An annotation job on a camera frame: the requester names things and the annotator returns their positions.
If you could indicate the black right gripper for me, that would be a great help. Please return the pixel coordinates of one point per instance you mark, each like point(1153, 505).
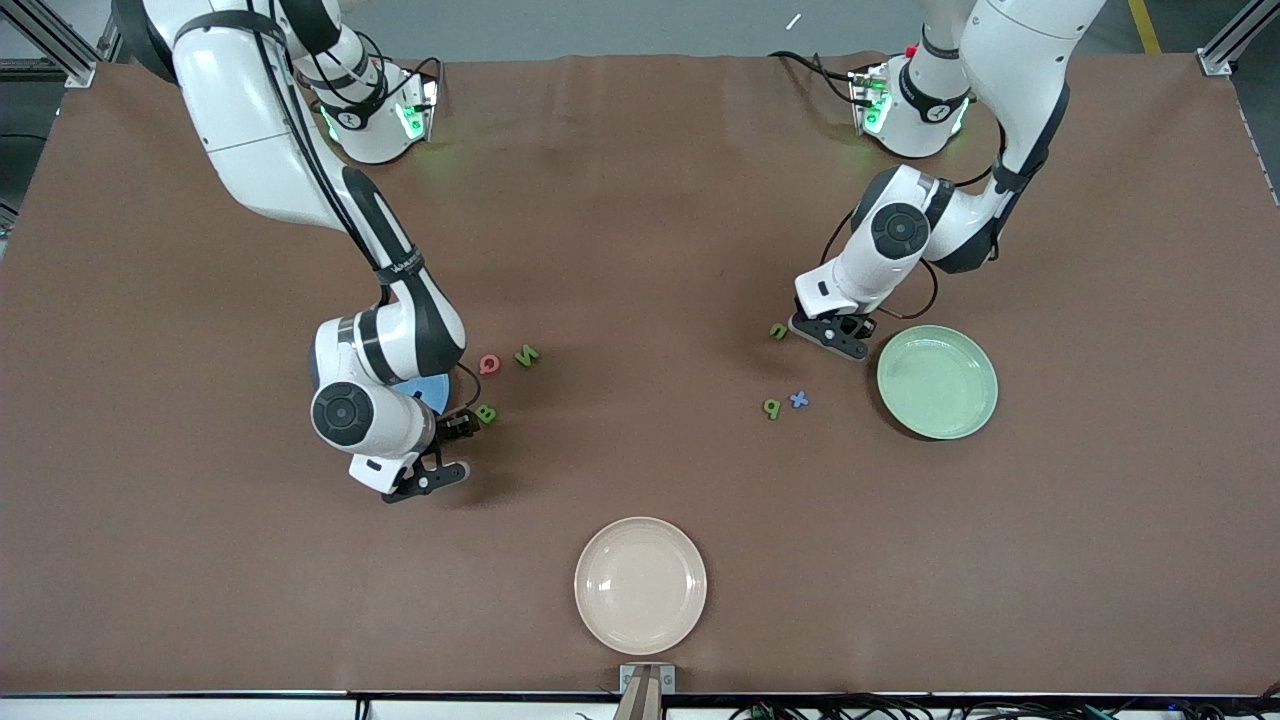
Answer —
point(452, 425)

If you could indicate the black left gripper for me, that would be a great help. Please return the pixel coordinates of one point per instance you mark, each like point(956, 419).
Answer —
point(861, 324)

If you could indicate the green foam letter B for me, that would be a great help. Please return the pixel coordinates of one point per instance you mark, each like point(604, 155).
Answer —
point(487, 414)

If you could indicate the red foam letter Q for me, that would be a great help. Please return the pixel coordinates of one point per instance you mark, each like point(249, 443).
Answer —
point(482, 365)

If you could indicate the green foam letter q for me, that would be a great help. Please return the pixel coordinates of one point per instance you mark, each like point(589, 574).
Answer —
point(773, 413)

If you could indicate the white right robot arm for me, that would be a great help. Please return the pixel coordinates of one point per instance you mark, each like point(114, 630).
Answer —
point(260, 120)

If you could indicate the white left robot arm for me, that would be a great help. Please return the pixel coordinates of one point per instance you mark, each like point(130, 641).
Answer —
point(1020, 60)

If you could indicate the blue plate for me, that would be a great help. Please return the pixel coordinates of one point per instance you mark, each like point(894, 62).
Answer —
point(430, 392)

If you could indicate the green plate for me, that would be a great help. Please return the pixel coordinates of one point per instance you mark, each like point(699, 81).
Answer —
point(937, 383)

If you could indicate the beige plate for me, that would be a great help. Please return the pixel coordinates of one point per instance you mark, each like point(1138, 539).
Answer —
point(640, 585)

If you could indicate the brown table cover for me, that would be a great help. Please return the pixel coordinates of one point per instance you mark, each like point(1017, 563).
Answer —
point(640, 250)

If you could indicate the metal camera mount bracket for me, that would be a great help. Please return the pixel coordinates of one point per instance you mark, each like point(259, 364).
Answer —
point(647, 690)

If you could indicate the white table edge rail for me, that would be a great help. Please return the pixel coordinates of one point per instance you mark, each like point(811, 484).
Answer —
point(200, 708)

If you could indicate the aluminium frame extrusion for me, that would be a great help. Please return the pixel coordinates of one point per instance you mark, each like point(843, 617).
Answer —
point(70, 60)
point(1225, 52)

